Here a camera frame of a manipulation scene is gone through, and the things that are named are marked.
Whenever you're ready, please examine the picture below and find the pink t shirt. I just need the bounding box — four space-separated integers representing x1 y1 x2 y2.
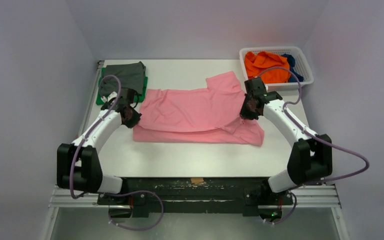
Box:
132 71 265 147

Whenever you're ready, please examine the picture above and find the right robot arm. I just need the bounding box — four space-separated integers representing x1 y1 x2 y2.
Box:
239 77 333 204

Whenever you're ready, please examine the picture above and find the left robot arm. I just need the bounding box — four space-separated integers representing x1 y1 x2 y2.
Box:
56 88 141 205

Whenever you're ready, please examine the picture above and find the folded green t shirt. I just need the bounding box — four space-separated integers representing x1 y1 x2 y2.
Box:
95 64 148 106

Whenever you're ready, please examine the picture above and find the folded grey t shirt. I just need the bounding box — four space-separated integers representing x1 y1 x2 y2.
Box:
98 61 148 97

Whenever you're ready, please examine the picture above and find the orange t shirt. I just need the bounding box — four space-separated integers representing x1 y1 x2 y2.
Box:
243 51 291 84

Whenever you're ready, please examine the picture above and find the blue t shirt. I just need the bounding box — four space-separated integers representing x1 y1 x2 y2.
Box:
281 54 304 83

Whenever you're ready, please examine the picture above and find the brown tape piece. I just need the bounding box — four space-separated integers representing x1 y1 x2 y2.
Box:
190 177 205 185

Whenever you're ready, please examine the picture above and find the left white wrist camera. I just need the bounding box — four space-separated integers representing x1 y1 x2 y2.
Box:
100 91 118 104

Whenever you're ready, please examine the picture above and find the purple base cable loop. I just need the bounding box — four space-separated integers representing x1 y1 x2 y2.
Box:
108 190 164 232

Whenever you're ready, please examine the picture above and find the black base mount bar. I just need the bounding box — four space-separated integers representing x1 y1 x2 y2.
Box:
97 177 294 220

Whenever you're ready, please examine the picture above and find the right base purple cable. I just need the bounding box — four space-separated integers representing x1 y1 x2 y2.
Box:
262 192 298 226

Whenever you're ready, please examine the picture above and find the aluminium frame rail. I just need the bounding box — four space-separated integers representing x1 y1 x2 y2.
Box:
41 60 350 240

